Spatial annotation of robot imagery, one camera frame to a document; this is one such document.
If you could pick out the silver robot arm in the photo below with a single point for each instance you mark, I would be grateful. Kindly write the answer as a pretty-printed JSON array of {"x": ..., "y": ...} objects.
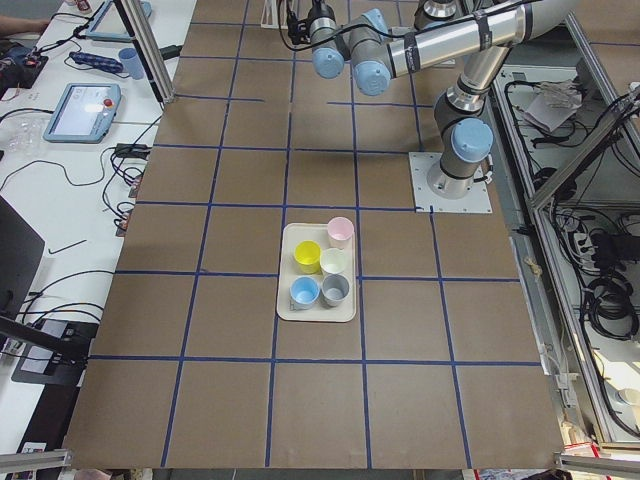
[{"x": 483, "y": 38}]

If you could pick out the yellow plastic cup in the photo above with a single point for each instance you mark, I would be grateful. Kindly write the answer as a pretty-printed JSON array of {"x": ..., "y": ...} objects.
[{"x": 307, "y": 257}]

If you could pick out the pink plastic cup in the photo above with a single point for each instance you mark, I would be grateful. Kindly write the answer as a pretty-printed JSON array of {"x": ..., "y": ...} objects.
[{"x": 340, "y": 232}]

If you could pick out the pale green plastic cup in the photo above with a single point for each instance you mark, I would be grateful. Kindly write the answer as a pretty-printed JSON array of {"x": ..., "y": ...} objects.
[{"x": 333, "y": 261}]

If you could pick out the grey plastic cup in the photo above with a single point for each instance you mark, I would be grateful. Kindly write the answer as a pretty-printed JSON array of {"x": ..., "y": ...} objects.
[{"x": 335, "y": 288}]

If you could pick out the blue plastic cup on tray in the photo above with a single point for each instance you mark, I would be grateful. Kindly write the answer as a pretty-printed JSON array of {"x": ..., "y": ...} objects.
[{"x": 304, "y": 292}]

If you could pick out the blue cup on desk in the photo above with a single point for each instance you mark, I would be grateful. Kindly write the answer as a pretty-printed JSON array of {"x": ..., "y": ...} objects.
[{"x": 131, "y": 63}]

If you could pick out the cream plastic tray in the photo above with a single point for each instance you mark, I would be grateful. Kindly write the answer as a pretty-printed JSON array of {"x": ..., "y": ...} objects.
[{"x": 293, "y": 234}]

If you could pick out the black allen key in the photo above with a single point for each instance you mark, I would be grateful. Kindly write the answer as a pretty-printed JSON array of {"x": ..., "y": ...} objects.
[{"x": 54, "y": 251}]

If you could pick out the teach pendant tablet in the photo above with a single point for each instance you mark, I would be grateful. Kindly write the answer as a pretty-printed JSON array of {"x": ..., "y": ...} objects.
[
  {"x": 107, "y": 25},
  {"x": 84, "y": 113}
]

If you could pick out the blue folded umbrella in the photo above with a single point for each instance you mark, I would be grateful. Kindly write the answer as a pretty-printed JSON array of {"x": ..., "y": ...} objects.
[{"x": 97, "y": 62}]

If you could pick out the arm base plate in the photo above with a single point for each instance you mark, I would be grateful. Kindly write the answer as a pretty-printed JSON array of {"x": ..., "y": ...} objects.
[{"x": 435, "y": 192}]

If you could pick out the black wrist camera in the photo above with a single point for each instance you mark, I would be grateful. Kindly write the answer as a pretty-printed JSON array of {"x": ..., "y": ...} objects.
[{"x": 297, "y": 30}]

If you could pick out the aluminium frame post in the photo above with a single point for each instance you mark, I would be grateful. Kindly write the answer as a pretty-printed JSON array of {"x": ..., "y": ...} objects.
[{"x": 138, "y": 28}]

